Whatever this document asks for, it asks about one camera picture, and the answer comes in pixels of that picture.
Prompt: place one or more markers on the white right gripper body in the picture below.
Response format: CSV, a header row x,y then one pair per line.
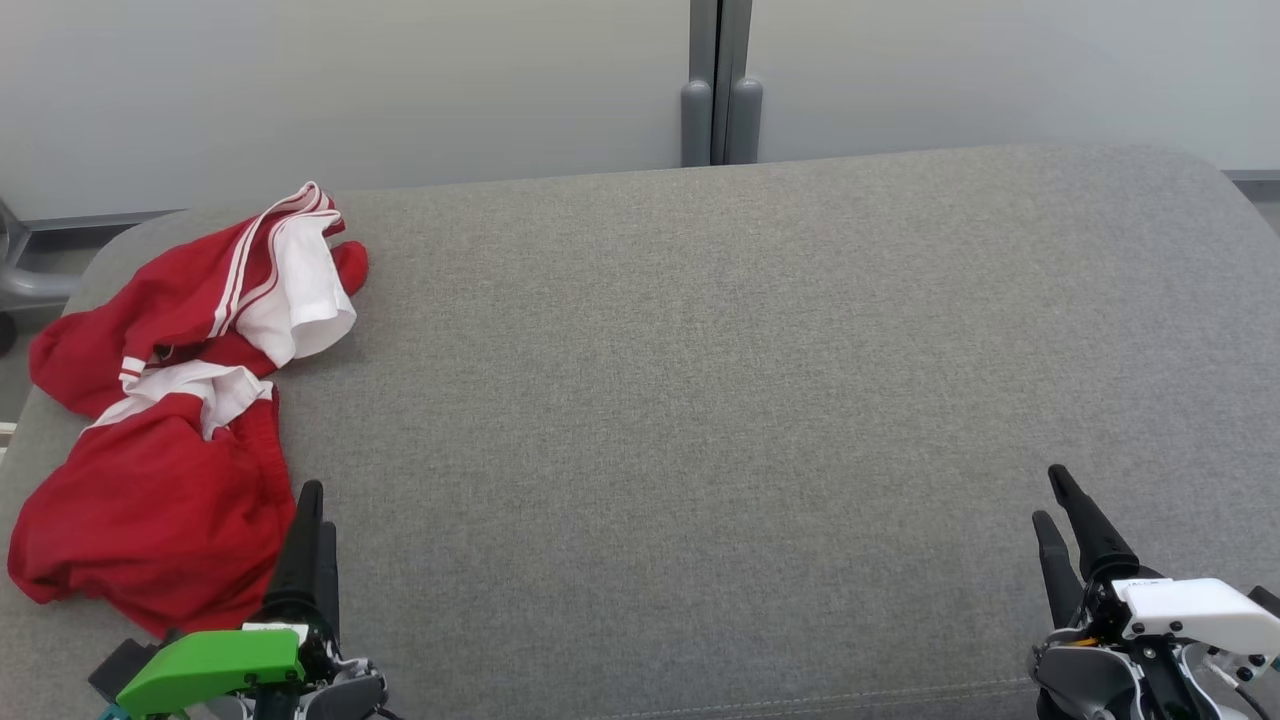
x,y
1190,610

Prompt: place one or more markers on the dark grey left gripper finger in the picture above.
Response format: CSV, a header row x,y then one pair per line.
x,y
329,580
300,560

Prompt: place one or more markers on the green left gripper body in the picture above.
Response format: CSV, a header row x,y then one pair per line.
x,y
220,665

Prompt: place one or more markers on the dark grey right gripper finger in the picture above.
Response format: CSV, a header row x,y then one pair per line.
x,y
1058,580
1100,545

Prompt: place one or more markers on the red shorts with white stripe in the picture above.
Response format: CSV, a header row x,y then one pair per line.
x,y
150,520

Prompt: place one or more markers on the red jersey with white trim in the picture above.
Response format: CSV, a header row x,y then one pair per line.
x,y
180,290

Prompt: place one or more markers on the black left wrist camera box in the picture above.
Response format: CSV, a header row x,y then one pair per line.
x,y
120,665

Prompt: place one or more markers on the grey partition frame with foot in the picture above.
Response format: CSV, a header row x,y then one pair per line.
x,y
30,285

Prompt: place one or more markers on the grey double partition post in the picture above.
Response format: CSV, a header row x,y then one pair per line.
x,y
720,100

